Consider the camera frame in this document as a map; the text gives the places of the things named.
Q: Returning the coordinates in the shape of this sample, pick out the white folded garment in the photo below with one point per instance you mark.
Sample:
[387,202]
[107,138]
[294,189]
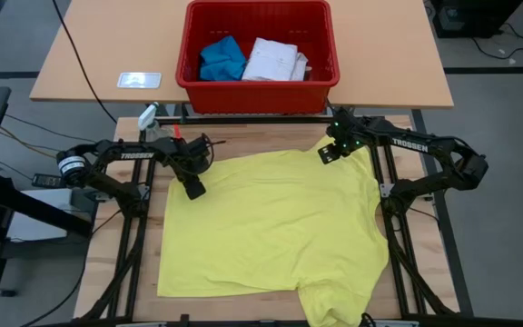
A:
[270,61]

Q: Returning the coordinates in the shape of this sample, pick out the yellow t-shirt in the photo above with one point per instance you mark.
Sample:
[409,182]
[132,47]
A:
[270,227]

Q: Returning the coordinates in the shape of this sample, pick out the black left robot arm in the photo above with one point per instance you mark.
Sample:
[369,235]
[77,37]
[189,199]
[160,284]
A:
[136,155]

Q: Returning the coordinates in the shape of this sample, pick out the clear spray bottle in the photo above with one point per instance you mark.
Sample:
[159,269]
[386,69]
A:
[147,115]

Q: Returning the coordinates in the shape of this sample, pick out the white box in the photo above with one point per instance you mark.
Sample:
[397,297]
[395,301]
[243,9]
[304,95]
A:
[34,222]

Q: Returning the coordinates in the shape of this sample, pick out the black power adapter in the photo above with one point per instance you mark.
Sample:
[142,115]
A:
[46,181]

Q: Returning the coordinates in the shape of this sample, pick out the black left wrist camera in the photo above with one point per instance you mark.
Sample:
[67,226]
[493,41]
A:
[194,188]

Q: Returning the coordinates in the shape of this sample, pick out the red plastic laundry bin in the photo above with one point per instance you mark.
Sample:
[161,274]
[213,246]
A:
[261,97]

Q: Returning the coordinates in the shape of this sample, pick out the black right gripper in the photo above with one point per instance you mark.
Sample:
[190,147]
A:
[347,138]

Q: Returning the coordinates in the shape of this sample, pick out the blue garment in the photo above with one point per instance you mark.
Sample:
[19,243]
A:
[223,61]

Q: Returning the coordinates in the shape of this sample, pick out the black aluminium table frame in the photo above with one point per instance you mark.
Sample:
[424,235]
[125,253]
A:
[252,120]

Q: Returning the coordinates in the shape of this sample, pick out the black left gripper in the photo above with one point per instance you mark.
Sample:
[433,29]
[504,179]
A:
[196,159]

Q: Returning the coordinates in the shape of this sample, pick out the light wooden desk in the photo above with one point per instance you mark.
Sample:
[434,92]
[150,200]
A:
[379,54]

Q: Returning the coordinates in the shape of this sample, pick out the black equipment cart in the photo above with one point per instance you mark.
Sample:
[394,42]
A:
[475,16]

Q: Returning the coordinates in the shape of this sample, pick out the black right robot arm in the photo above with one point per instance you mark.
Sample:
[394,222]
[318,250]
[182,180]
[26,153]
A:
[409,145]

